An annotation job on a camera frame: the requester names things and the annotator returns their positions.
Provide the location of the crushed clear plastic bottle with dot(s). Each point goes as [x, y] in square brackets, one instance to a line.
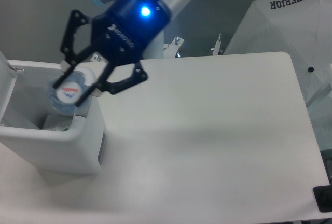
[63, 98]

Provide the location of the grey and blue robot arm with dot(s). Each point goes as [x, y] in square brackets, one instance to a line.
[83, 36]

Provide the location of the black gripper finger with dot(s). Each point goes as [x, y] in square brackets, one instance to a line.
[105, 83]
[75, 21]

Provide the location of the white umbrella with navy lettering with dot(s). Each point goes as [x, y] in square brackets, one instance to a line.
[301, 28]

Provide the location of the white plastic trash can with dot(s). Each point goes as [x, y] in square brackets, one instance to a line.
[42, 124]

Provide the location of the white plastic wrapper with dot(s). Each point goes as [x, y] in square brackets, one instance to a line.
[57, 123]

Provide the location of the white metal base frame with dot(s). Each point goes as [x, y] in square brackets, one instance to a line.
[173, 47]

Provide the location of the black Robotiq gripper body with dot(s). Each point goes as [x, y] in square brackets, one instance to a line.
[139, 20]

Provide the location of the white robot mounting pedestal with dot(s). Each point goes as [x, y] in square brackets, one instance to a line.
[156, 48]

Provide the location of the black device at table edge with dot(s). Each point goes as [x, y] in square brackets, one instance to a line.
[323, 198]

